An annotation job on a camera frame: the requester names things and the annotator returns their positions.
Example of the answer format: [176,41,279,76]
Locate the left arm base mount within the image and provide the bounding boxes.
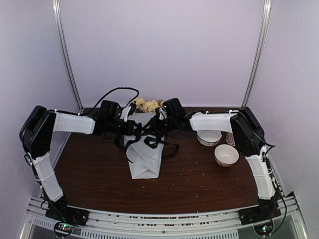
[45,197,89,239]

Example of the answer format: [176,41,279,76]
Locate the left aluminium frame post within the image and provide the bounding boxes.
[52,0,84,112]

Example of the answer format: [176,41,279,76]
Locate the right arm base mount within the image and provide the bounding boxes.
[238,204,281,237]

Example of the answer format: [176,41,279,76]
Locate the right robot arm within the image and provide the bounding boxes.
[148,98,279,220]

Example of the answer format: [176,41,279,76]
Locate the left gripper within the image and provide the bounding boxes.
[107,119,143,136]

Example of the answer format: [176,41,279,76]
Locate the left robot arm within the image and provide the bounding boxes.
[19,97,138,202]

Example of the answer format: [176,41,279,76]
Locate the black lanyard strap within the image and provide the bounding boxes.
[114,121,180,164]

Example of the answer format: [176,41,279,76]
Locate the patterned mug yellow inside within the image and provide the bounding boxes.
[225,132,235,147]

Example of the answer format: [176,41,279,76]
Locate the round white bowl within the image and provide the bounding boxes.
[214,144,239,168]

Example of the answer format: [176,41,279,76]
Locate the scalloped white dish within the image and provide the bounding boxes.
[197,130,222,147]

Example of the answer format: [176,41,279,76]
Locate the white wrapping paper sheet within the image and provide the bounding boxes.
[124,113,164,179]

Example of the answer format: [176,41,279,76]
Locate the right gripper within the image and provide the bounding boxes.
[143,115,177,137]

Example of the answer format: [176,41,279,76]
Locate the aluminium frame post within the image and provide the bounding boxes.
[241,0,272,107]
[52,0,84,112]

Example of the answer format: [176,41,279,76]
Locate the front aluminium rail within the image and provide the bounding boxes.
[21,191,306,239]

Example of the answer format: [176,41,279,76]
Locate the right aluminium frame post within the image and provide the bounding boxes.
[241,0,272,107]

